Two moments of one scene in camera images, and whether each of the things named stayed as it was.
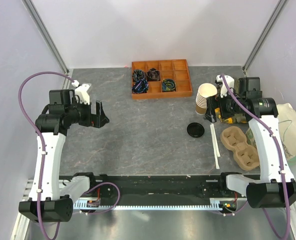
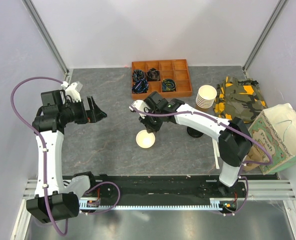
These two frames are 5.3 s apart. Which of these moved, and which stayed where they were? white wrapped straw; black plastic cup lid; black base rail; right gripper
Moved: right gripper
Stayed: black plastic cup lid; black base rail; white wrapped straw
